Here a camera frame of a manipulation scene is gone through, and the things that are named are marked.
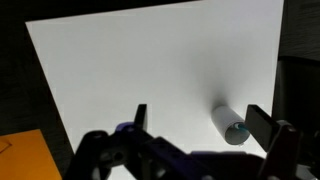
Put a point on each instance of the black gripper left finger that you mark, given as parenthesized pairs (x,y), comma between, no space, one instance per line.
(133,150)

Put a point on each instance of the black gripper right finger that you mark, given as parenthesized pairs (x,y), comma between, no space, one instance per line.
(263,128)

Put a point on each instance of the white ceramic mug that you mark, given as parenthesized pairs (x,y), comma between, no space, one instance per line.
(225,118)

